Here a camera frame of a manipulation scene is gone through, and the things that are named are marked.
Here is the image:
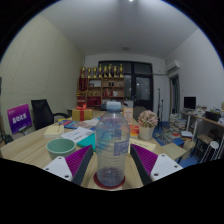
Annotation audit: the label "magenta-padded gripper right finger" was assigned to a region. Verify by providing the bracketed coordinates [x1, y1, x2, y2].
[129, 143, 184, 187]

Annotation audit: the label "pink flowers in white pot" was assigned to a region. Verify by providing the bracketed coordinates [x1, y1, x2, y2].
[137, 109, 159, 141]

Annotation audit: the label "teal book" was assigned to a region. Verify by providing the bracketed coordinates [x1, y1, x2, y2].
[76, 132, 98, 152]

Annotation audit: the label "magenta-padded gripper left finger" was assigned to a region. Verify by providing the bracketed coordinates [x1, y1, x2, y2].
[43, 144, 95, 187]

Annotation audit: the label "brown wooden stool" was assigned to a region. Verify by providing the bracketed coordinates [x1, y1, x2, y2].
[193, 133, 214, 158]

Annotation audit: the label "purple sign board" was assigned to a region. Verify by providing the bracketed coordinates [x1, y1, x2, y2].
[6, 103, 33, 135]

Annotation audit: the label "black office chair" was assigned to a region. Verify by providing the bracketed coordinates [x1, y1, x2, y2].
[30, 98, 70, 131]

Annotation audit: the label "cluttered wooden side desk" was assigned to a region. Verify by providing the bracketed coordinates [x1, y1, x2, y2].
[181, 103, 224, 158]

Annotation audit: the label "thick pale yellow notepad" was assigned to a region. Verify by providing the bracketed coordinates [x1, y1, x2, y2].
[43, 124, 65, 139]

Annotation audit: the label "black tripod stand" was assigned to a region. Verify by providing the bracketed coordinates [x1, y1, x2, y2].
[156, 87, 165, 134]

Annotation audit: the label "clear plastic water bottle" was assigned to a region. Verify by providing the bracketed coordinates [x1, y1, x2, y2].
[94, 101, 132, 188]

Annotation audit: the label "white air conditioner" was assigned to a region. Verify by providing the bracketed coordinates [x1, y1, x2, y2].
[166, 59, 181, 75]

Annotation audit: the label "flat round red coaster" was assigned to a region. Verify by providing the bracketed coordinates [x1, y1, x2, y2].
[93, 171, 127, 191]

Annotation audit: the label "grey office chair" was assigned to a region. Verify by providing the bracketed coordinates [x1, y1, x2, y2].
[132, 105, 148, 122]

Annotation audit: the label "yellow gift box red ribbon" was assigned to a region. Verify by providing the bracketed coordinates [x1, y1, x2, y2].
[71, 103, 94, 122]

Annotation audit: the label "pile of books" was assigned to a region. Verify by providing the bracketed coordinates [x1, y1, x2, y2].
[163, 113, 195, 147]

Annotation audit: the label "black computer monitor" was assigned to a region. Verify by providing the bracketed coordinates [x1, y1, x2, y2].
[183, 96, 197, 111]

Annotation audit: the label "tan standing card box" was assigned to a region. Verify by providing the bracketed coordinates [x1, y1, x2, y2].
[122, 106, 135, 126]

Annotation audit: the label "blue printed book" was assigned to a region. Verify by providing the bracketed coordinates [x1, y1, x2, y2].
[59, 119, 81, 130]

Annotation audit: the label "white round stool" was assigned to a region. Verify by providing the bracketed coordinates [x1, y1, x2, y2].
[200, 140, 221, 164]

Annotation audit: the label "wooden shelf unit with trophies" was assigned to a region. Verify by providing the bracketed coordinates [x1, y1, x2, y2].
[75, 63, 126, 109]

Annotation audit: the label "orange book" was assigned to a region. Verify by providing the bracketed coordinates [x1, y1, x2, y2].
[129, 124, 140, 139]

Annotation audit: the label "pale green cup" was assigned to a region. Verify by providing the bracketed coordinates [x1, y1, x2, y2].
[45, 137, 77, 161]

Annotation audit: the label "flat yellow paper pad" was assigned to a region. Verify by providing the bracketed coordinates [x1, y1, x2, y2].
[128, 137, 157, 153]

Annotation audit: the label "white printed booklet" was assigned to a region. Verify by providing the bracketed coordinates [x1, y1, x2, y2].
[60, 126, 96, 144]

